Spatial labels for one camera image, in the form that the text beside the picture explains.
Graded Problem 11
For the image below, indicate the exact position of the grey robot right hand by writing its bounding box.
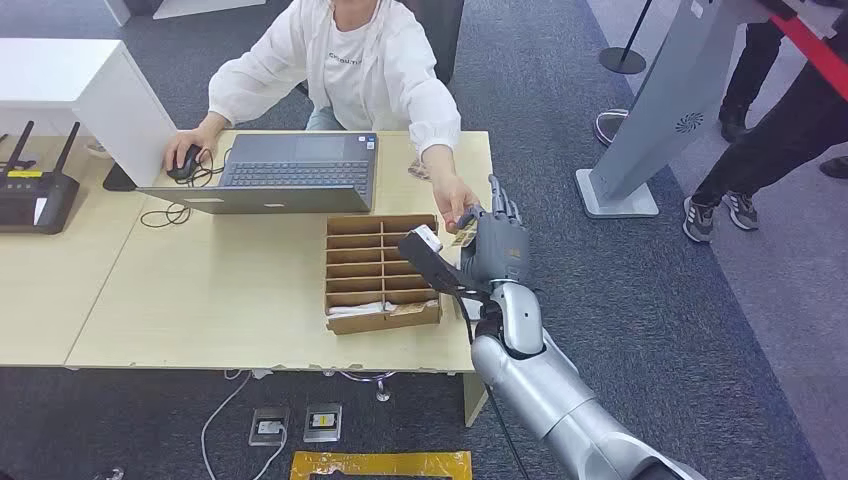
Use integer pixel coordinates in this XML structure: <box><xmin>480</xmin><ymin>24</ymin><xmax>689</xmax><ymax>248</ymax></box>
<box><xmin>457</xmin><ymin>174</ymin><xmax>533</xmax><ymax>286</ymax></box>

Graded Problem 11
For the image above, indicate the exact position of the person's left hand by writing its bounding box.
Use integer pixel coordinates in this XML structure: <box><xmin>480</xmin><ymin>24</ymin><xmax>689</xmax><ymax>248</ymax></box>
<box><xmin>431</xmin><ymin>173</ymin><xmax>482</xmax><ymax>234</ymax></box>

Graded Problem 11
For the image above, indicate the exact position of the person's right hand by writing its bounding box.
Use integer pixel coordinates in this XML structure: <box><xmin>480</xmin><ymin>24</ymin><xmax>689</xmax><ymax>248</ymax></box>
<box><xmin>162</xmin><ymin>127</ymin><xmax>220</xmax><ymax>175</ymax></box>

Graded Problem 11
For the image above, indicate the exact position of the black computer mouse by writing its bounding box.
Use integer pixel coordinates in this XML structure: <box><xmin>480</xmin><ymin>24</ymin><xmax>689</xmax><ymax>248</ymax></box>
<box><xmin>165</xmin><ymin>144</ymin><xmax>203</xmax><ymax>182</ymax></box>

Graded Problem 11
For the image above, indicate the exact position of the wooden card organizer box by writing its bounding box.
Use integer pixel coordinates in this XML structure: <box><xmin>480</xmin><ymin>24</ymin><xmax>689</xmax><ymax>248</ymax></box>
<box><xmin>323</xmin><ymin>213</ymin><xmax>444</xmax><ymax>337</ymax></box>

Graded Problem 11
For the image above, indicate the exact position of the person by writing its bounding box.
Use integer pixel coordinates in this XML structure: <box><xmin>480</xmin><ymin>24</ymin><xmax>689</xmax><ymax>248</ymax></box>
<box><xmin>682</xmin><ymin>33</ymin><xmax>848</xmax><ymax>244</ymax></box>
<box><xmin>718</xmin><ymin>19</ymin><xmax>786</xmax><ymax>144</ymax></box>
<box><xmin>162</xmin><ymin>0</ymin><xmax>482</xmax><ymax>234</ymax></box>

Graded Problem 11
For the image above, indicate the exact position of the white cabinet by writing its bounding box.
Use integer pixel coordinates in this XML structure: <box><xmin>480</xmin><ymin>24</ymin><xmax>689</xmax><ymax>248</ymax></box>
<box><xmin>0</xmin><ymin>38</ymin><xmax>179</xmax><ymax>189</ymax></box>

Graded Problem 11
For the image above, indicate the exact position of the black stand base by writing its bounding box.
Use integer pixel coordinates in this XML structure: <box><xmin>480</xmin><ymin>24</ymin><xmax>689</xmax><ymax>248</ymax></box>
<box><xmin>102</xmin><ymin>162</ymin><xmax>138</xmax><ymax>193</ymax></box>

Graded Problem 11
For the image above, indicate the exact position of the grey laptop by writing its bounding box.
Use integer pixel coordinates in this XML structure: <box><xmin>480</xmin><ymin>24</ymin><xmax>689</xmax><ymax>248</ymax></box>
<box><xmin>135</xmin><ymin>131</ymin><xmax>380</xmax><ymax>216</ymax></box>

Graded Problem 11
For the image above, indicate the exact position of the white furniture panel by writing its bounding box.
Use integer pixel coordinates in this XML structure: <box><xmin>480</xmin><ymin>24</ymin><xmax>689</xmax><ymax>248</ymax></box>
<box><xmin>153</xmin><ymin>0</ymin><xmax>268</xmax><ymax>21</ymax></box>
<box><xmin>102</xmin><ymin>0</ymin><xmax>132</xmax><ymax>28</ymax></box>

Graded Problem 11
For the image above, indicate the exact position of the dark shoe with white sole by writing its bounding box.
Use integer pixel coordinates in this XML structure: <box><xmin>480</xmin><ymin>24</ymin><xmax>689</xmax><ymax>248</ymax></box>
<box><xmin>592</xmin><ymin>107</ymin><xmax>631</xmax><ymax>147</ymax></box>

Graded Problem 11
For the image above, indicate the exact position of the wooden desk leg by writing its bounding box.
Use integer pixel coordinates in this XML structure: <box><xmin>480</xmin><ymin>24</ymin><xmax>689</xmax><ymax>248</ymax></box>
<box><xmin>463</xmin><ymin>372</ymin><xmax>490</xmax><ymax>429</ymax></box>

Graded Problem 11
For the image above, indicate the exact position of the black router with antennas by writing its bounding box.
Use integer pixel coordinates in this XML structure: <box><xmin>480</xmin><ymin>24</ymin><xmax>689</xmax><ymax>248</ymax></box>
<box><xmin>0</xmin><ymin>120</ymin><xmax>82</xmax><ymax>236</ymax></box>

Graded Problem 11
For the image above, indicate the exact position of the metal desk foot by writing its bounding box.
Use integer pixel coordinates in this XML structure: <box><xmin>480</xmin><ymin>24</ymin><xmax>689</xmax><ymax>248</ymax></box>
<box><xmin>337</xmin><ymin>370</ymin><xmax>399</xmax><ymax>403</ymax></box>

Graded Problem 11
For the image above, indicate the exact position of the grey kiosk stand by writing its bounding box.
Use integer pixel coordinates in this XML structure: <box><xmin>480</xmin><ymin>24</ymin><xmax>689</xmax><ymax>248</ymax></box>
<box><xmin>574</xmin><ymin>0</ymin><xmax>776</xmax><ymax>220</ymax></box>

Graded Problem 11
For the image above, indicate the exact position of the floor socket with yellow label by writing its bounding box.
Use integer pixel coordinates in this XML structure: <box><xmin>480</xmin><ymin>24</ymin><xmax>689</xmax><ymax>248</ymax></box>
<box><xmin>303</xmin><ymin>404</ymin><xmax>344</xmax><ymax>444</ymax></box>

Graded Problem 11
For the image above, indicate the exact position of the floor socket with plug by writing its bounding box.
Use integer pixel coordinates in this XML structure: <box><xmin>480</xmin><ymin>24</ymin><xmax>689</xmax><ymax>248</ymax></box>
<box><xmin>248</xmin><ymin>405</ymin><xmax>291</xmax><ymax>447</ymax></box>

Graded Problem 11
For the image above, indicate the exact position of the red barrier belt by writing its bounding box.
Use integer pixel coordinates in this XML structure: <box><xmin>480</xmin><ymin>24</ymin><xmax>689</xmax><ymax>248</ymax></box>
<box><xmin>768</xmin><ymin>13</ymin><xmax>848</xmax><ymax>104</ymax></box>

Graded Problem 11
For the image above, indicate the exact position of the black mouse cable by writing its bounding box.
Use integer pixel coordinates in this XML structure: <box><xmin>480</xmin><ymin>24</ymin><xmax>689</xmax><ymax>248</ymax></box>
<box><xmin>139</xmin><ymin>148</ymin><xmax>233</xmax><ymax>230</ymax></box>

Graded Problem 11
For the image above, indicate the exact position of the wrist camera with black bracket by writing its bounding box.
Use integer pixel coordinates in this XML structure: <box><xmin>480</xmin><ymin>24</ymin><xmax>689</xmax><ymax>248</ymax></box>
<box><xmin>397</xmin><ymin>225</ymin><xmax>495</xmax><ymax>299</ymax></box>

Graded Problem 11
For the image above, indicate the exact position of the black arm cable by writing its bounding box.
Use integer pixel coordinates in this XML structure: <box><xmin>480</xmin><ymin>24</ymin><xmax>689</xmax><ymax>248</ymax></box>
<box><xmin>453</xmin><ymin>294</ymin><xmax>531</xmax><ymax>480</ymax></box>

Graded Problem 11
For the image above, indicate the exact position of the black stanchion post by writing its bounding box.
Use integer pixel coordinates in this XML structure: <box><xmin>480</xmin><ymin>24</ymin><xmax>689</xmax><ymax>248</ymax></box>
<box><xmin>598</xmin><ymin>0</ymin><xmax>654</xmax><ymax>76</ymax></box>

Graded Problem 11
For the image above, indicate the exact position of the yellow tape frame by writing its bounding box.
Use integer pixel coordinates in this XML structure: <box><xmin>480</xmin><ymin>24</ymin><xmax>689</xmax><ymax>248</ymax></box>
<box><xmin>290</xmin><ymin>450</ymin><xmax>474</xmax><ymax>480</ymax></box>

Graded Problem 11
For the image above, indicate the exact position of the white floor cable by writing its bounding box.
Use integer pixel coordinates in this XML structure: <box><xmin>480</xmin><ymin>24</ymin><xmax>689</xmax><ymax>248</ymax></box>
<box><xmin>200</xmin><ymin>369</ymin><xmax>289</xmax><ymax>480</ymax></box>

